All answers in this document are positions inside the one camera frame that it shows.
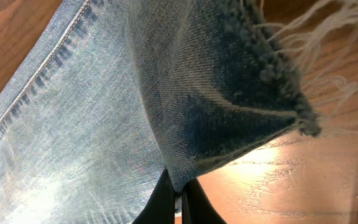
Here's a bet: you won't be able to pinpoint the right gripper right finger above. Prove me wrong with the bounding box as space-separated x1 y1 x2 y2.
181 179 226 224

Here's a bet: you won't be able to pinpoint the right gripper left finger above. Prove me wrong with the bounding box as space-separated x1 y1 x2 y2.
132 169 175 224

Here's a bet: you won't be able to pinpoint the light blue denim jeans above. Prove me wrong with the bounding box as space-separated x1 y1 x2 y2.
0 0 358 224

